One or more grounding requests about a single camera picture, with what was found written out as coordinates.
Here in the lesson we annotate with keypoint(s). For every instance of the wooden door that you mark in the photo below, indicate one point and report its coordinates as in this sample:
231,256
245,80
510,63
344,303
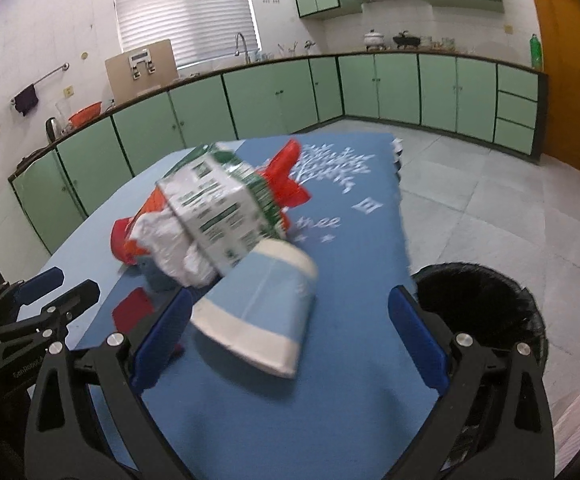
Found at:
570,75

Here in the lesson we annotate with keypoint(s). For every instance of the red basin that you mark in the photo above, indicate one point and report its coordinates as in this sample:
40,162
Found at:
84,115

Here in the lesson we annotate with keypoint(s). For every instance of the metal faucet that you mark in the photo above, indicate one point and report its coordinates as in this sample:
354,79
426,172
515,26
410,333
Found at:
240,42

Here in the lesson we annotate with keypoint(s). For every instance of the blue and white paper cup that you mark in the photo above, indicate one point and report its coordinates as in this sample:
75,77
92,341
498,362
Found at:
255,310

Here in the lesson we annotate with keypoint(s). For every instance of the blue wrapper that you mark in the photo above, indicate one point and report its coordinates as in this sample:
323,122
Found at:
158,275

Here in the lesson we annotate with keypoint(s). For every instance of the small metal teapot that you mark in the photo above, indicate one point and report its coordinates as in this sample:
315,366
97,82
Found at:
310,46

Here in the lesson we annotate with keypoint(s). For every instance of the clear glass jar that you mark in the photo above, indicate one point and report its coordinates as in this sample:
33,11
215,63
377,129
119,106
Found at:
447,42

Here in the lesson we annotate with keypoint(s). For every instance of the black wok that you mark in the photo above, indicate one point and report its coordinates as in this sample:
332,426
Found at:
406,41

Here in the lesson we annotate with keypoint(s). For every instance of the small red packet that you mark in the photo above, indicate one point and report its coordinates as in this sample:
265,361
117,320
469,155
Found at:
132,310

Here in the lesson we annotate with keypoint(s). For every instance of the white tissue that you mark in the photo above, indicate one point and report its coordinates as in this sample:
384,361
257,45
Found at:
169,245

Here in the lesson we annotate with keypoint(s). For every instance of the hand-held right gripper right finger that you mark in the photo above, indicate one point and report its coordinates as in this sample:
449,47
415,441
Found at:
415,340

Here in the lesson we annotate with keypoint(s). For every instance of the green bottle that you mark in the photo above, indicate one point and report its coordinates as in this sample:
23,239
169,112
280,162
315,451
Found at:
536,52

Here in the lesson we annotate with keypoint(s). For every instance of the white window blind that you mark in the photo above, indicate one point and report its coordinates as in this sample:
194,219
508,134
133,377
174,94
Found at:
184,10

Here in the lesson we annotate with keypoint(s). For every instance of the green base cabinets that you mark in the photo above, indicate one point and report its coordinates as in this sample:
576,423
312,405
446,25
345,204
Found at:
270,100

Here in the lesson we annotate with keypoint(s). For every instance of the electric kettle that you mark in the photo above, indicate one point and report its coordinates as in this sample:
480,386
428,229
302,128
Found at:
52,129

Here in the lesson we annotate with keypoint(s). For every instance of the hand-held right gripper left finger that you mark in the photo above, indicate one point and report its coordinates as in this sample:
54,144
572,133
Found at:
162,342

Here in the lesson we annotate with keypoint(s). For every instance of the bin with black liner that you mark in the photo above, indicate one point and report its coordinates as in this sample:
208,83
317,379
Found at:
470,300

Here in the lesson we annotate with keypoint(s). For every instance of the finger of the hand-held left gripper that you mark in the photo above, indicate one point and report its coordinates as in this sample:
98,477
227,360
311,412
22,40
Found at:
77,300
39,282

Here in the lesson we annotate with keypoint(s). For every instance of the purple towel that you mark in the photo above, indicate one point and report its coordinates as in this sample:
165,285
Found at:
25,100

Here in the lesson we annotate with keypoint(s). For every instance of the white cooking pot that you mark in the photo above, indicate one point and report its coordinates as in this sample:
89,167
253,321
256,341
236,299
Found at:
374,40

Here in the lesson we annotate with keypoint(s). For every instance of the green and white carton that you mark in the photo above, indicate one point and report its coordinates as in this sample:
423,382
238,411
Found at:
214,205

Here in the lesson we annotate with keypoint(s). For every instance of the red plastic bag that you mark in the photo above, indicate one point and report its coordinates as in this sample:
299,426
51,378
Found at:
285,180

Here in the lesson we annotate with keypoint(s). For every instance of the wall socket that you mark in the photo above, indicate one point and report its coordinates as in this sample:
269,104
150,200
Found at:
69,91

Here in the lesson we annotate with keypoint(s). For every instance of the blue tree print tablecloth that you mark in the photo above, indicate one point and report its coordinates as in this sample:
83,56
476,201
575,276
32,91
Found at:
345,360

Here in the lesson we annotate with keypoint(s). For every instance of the metal towel rail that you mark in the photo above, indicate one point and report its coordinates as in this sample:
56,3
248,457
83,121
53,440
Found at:
49,76

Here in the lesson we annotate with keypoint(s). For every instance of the brown cardboard appliance box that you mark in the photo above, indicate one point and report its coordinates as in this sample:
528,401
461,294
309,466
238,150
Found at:
119,77

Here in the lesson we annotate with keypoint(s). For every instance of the utensil holder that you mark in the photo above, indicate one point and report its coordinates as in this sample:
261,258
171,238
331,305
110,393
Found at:
287,50

